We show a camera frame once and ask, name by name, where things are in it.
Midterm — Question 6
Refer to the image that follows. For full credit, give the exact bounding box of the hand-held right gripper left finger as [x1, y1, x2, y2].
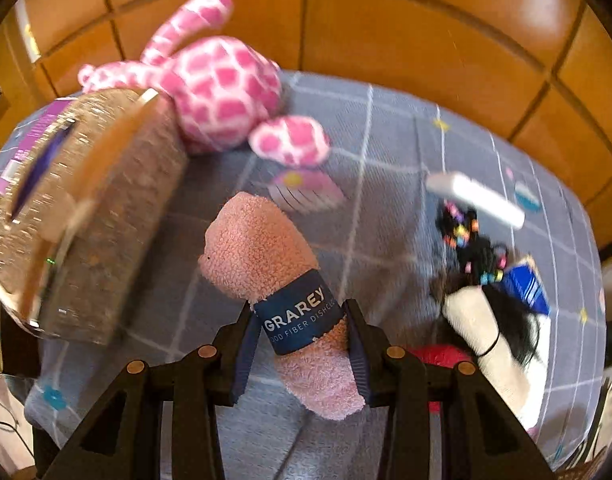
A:
[38, 302, 259, 480]

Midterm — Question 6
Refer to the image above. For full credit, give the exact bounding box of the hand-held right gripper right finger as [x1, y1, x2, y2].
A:
[343, 300, 557, 480]

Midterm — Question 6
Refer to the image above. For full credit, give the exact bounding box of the black wig with coloured beads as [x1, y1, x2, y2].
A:
[432, 199, 543, 366]

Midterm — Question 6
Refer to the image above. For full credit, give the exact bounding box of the red soft object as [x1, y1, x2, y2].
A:
[405, 342, 474, 413]

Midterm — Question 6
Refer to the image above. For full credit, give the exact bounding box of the grey checked bed sheet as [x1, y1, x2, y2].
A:
[0, 70, 609, 471]

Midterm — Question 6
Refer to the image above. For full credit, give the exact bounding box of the blue striped packet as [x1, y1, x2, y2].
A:
[500, 255, 552, 317]

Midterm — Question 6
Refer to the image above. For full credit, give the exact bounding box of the white rectangular object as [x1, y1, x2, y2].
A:
[426, 170, 527, 231]

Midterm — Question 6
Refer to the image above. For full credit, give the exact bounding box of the pink spotted plush toy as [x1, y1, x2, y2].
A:
[77, 0, 333, 168]

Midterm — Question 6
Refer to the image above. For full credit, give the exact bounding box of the purple cardboard box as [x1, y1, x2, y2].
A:
[0, 99, 77, 196]

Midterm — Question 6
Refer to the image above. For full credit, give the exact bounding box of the wooden wardrobe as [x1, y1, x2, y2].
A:
[0, 0, 612, 261]

